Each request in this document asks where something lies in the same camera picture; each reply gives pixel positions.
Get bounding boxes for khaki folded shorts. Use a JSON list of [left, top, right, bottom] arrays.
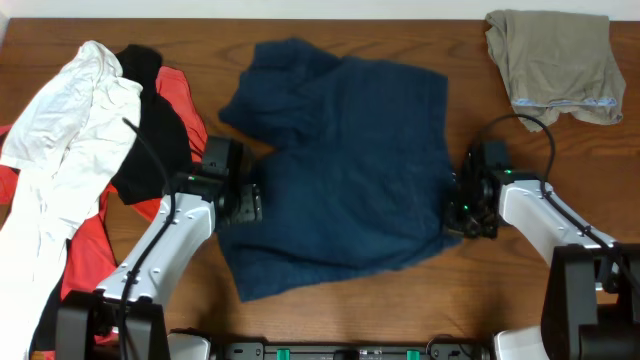
[[485, 10, 626, 132]]

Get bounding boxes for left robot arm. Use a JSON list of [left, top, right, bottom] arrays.
[[55, 173, 262, 360]]

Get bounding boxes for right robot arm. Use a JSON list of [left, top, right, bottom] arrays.
[[444, 143, 639, 360]]

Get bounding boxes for red shorts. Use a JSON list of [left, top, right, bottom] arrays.
[[30, 66, 207, 360]]

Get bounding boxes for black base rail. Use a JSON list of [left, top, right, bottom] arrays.
[[169, 341, 491, 360]]

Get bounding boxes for white garment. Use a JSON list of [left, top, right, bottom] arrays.
[[1, 41, 142, 359]]

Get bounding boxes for black shorts with white stripe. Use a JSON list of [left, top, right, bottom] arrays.
[[29, 43, 194, 354]]

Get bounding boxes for navy blue shorts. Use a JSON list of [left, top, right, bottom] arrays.
[[219, 38, 459, 302]]

